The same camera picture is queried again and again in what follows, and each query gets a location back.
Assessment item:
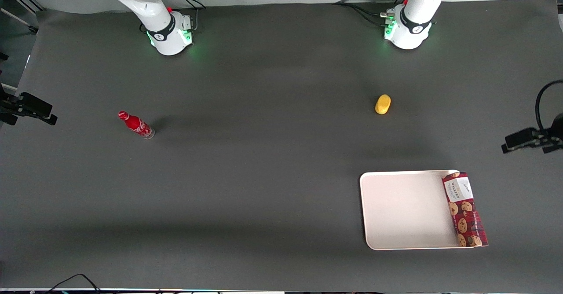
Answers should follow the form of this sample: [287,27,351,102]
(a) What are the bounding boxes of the red cola bottle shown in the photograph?
[118,111,155,140]

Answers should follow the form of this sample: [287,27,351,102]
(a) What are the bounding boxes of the black right arm base cable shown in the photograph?
[168,0,206,31]

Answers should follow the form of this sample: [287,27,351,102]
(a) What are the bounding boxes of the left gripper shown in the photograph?
[502,113,563,154]

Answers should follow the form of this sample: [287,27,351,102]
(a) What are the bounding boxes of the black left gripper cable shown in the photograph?
[535,80,563,132]

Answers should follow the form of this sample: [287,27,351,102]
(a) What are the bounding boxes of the black left arm base cable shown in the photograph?
[333,0,410,27]

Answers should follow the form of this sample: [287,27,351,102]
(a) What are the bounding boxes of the dark grey table cloth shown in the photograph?
[0,0,563,293]

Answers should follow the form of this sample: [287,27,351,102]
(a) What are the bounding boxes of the red cookie box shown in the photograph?
[442,172,489,248]

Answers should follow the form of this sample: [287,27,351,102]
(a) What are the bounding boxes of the thin black cable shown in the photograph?
[44,273,102,294]

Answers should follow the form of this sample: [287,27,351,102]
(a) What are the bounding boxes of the white rectangular tray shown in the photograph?
[359,169,467,251]

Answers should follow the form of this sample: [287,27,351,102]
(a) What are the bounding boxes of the black arm base cable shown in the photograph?
[333,0,410,27]
[168,0,206,31]

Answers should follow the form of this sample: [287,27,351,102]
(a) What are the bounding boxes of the yellow lemon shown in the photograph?
[375,94,391,115]

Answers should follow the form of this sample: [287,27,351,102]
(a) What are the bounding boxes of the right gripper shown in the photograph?
[0,92,58,125]

